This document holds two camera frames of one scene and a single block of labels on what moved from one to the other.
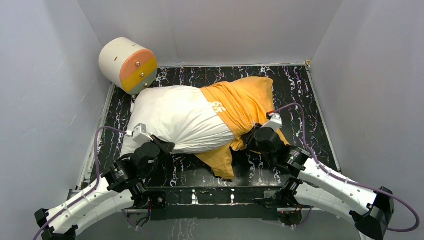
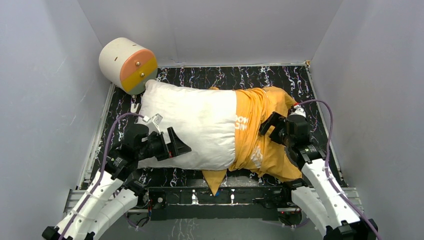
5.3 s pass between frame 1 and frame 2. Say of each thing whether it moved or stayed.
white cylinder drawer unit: stayed
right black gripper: moved
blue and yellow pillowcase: moved
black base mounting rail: stayed
